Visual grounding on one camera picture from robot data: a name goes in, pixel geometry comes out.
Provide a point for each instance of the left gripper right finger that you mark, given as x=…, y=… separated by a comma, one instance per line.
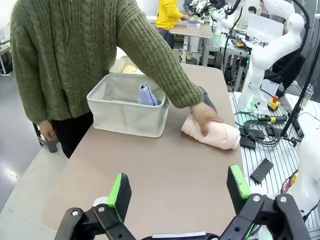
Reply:
x=237, y=185

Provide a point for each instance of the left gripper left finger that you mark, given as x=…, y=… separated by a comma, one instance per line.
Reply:
x=117, y=197

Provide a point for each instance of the pink towel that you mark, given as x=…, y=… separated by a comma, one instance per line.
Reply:
x=220, y=137

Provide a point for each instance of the beige fabric storage bin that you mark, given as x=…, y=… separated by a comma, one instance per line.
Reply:
x=117, y=65
x=125, y=120

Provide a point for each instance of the dark grey towel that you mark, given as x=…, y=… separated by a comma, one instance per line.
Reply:
x=209, y=101

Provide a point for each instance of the lavender blue towel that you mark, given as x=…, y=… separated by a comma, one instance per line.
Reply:
x=146, y=96

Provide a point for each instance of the yellow towel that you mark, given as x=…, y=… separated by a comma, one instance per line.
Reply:
x=128, y=68

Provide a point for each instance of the person's right forearm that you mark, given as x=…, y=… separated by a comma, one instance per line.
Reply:
x=35, y=107

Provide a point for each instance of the person's left forearm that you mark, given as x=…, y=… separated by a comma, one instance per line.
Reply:
x=175, y=80

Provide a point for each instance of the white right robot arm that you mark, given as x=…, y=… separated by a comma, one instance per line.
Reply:
x=257, y=67

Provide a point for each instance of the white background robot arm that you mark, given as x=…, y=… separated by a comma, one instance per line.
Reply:
x=225, y=22

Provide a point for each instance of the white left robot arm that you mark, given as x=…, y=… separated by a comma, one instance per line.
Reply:
x=310, y=170

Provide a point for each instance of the person's left hand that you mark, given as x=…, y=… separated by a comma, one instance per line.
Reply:
x=203, y=115

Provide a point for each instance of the person's right hand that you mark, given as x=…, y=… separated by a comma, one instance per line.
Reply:
x=48, y=130

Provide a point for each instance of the flat black box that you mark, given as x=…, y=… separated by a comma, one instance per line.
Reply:
x=247, y=143
x=255, y=133
x=272, y=130
x=261, y=171

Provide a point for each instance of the yellow emergency stop button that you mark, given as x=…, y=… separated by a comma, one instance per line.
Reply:
x=273, y=105
x=293, y=178

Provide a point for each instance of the black handheld pendant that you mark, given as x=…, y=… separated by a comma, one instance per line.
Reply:
x=277, y=119

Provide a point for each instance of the white desk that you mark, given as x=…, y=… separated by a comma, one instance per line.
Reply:
x=310, y=120

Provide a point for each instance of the black stand pole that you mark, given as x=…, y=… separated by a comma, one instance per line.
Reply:
x=300, y=100

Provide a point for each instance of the clear drink bottle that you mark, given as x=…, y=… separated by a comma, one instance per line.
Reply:
x=308, y=96

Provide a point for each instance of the person in green knit sweater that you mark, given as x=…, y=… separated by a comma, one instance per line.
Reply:
x=62, y=62

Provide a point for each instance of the white-backed monitor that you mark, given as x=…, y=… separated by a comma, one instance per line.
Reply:
x=265, y=27

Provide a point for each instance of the brown background table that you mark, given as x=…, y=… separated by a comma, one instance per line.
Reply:
x=192, y=31

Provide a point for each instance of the white box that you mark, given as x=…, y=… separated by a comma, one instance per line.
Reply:
x=193, y=24

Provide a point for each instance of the bystander in yellow jacket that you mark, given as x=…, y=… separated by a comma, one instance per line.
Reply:
x=167, y=15

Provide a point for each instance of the grooved aluminium base plate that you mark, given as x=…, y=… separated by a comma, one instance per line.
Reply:
x=280, y=160

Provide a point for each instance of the aluminium frame bench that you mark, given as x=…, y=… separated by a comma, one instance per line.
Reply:
x=217, y=47

